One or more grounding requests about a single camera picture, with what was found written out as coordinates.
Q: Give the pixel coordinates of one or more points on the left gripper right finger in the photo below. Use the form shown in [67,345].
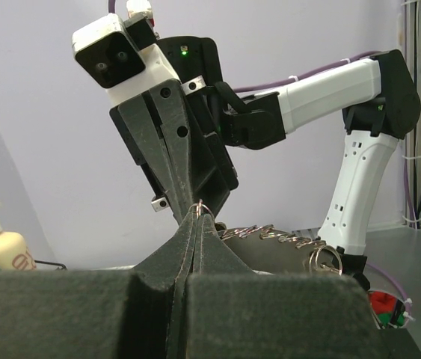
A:
[302,306]

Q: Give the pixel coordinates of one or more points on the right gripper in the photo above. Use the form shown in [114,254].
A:
[172,132]

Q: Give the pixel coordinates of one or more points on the black wire rack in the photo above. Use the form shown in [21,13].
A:
[50,265]

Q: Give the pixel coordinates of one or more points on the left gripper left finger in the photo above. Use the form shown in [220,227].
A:
[136,313]

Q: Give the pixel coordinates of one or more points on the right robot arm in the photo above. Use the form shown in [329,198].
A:
[373,93]

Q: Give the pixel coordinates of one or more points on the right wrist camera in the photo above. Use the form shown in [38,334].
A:
[123,55]

